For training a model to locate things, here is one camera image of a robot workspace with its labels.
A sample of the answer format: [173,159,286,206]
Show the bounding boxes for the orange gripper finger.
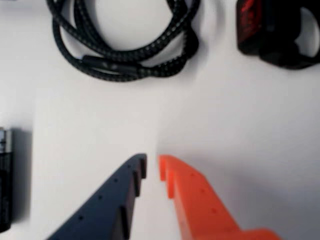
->
[158,154,282,240]

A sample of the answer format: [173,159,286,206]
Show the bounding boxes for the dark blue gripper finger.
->
[46,153,148,240]

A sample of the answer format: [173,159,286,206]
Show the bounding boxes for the black braided cable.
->
[46,0,201,81]

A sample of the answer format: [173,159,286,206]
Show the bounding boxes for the black marker with green cap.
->
[0,127,14,232]

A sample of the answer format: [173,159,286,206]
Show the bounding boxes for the black bike light with strap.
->
[236,0,320,71]

